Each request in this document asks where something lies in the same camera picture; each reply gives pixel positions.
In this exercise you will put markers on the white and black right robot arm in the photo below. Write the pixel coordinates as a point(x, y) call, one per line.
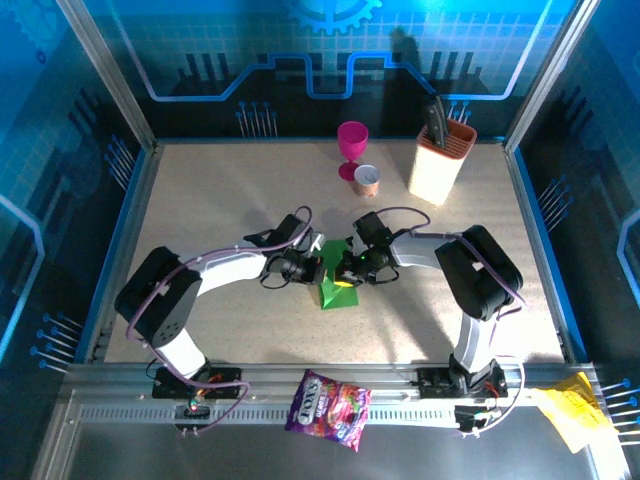
point(420, 250)

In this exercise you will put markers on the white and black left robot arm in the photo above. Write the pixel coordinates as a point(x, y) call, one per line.
point(230, 270)

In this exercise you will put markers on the tin can with silver lid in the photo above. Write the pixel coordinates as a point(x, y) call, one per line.
point(367, 186)

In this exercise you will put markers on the beige knife block orange top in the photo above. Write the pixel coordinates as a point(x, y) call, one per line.
point(435, 170)

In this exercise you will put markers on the pink plastic goblet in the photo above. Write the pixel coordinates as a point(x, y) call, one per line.
point(352, 142)

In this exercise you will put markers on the purple candy bag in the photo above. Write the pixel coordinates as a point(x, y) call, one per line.
point(325, 405)

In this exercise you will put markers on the aluminium front rail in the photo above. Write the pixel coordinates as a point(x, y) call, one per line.
point(280, 372)

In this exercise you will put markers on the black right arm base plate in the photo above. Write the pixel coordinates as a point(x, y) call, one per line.
point(425, 385)

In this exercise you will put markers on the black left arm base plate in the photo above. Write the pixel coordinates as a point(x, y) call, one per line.
point(231, 387)

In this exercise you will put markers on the aluminium side rail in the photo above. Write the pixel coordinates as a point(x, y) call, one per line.
point(530, 215)
point(132, 215)

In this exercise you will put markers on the aluminium corner post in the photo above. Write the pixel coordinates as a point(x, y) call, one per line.
point(545, 75)
point(107, 75)

